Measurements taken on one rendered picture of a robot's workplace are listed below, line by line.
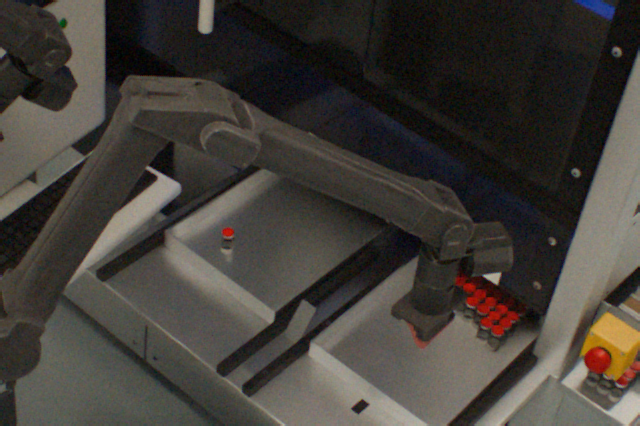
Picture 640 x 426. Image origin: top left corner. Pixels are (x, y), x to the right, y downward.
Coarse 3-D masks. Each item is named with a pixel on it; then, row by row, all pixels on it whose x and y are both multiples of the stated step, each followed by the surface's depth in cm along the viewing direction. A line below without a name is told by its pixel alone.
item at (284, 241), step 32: (224, 192) 231; (256, 192) 237; (288, 192) 238; (320, 192) 239; (192, 224) 227; (224, 224) 230; (256, 224) 230; (288, 224) 231; (320, 224) 232; (352, 224) 233; (384, 224) 234; (192, 256) 220; (224, 256) 224; (256, 256) 225; (288, 256) 226; (320, 256) 226; (352, 256) 224; (224, 288) 218; (256, 288) 219; (288, 288) 220
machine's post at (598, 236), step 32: (608, 160) 183; (608, 192) 186; (608, 224) 189; (576, 256) 196; (608, 256) 194; (576, 288) 199; (544, 320) 208; (576, 320) 203; (544, 352) 211; (576, 352) 212; (512, 416) 225; (544, 416) 220
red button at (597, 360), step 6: (594, 348) 200; (588, 354) 200; (594, 354) 199; (600, 354) 199; (606, 354) 199; (588, 360) 200; (594, 360) 199; (600, 360) 199; (606, 360) 199; (588, 366) 201; (594, 366) 200; (600, 366) 199; (606, 366) 199; (594, 372) 201; (600, 372) 200
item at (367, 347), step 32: (416, 256) 225; (384, 288) 220; (352, 320) 216; (384, 320) 217; (320, 352) 207; (352, 352) 211; (384, 352) 212; (416, 352) 213; (448, 352) 213; (480, 352) 214; (512, 352) 215; (352, 384) 206; (384, 384) 207; (416, 384) 208; (448, 384) 208; (480, 384) 209; (416, 416) 199; (448, 416) 204
